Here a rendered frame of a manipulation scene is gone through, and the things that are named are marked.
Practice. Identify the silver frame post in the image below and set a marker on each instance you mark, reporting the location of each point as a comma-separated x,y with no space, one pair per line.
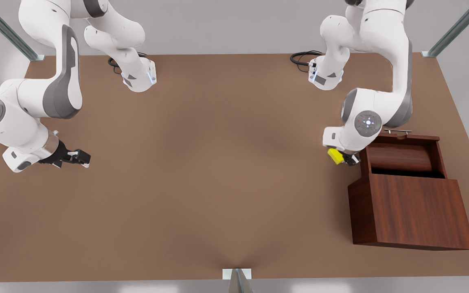
6,30
454,30
238,280

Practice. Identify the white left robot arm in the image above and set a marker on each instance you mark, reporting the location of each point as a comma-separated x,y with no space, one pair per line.
385,61

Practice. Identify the dark wooden drawer cabinet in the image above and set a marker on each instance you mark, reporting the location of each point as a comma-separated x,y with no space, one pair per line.
413,211

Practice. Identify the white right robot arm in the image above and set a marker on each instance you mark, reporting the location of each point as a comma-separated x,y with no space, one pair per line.
23,101

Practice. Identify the yellow square block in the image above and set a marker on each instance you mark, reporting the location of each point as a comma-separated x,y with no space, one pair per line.
335,156

